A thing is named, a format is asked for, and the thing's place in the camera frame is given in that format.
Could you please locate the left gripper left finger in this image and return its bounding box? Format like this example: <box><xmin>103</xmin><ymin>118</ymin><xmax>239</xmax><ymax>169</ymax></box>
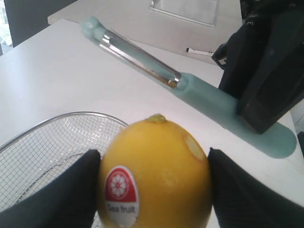
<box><xmin>0</xmin><ymin>150</ymin><xmax>100</xmax><ymax>228</ymax></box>

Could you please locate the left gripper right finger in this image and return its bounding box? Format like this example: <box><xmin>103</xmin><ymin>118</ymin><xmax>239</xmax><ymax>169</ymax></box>
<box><xmin>208</xmin><ymin>148</ymin><xmax>304</xmax><ymax>228</ymax></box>

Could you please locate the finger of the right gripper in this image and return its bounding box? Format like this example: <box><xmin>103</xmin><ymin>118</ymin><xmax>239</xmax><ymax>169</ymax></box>
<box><xmin>237</xmin><ymin>14</ymin><xmax>304</xmax><ymax>133</ymax></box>
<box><xmin>212</xmin><ymin>23</ymin><xmax>273</xmax><ymax>99</ymax></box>

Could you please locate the teal handled peeler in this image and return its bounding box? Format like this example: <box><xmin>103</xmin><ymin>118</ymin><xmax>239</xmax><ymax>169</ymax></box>
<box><xmin>81</xmin><ymin>17</ymin><xmax>297</xmax><ymax>158</ymax></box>

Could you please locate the yellow lemon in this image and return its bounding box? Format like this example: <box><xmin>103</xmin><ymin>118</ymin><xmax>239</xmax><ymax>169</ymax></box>
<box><xmin>97</xmin><ymin>114</ymin><xmax>212</xmax><ymax>228</ymax></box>

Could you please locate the metal wire mesh basket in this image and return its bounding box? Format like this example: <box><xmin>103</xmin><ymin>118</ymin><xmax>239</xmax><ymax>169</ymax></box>
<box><xmin>0</xmin><ymin>111</ymin><xmax>129</xmax><ymax>228</ymax></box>

